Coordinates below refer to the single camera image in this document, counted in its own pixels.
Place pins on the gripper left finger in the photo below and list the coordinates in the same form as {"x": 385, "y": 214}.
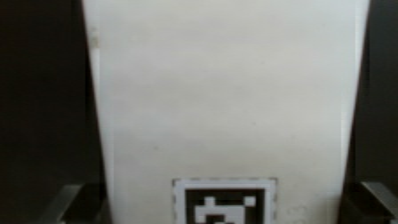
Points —
{"x": 79, "y": 206}

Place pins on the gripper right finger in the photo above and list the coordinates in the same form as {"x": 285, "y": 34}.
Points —
{"x": 369, "y": 205}

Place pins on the white cabinet top block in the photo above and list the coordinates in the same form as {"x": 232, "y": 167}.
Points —
{"x": 226, "y": 78}

